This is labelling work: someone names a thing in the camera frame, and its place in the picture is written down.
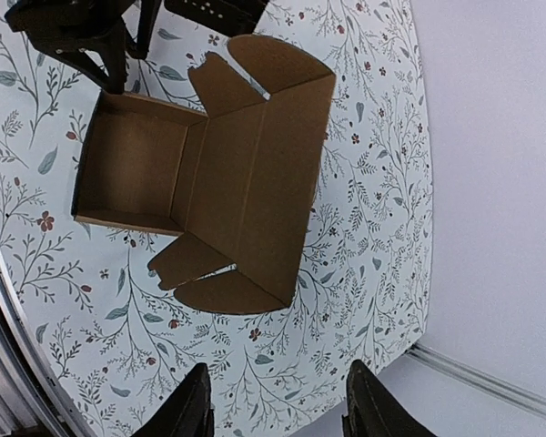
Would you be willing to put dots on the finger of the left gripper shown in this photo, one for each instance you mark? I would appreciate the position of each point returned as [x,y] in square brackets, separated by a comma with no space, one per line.
[114,56]
[84,64]

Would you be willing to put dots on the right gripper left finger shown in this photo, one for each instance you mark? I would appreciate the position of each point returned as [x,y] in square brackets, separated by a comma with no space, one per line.
[187,412]

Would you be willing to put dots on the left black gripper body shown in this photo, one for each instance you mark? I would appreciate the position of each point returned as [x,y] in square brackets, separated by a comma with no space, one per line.
[58,26]

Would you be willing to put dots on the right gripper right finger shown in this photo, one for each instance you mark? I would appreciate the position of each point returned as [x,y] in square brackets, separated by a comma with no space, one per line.
[373,411]

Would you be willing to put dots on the brown cardboard box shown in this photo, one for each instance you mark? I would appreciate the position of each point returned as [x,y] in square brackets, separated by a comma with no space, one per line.
[233,184]

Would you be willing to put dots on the floral patterned table mat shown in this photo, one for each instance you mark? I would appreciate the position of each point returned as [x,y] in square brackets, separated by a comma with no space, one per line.
[110,343]

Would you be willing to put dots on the right aluminium frame post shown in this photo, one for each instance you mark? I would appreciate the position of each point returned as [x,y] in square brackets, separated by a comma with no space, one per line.
[528,401]

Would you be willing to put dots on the front aluminium rail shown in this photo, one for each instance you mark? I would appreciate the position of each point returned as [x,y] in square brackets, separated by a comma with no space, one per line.
[25,408]

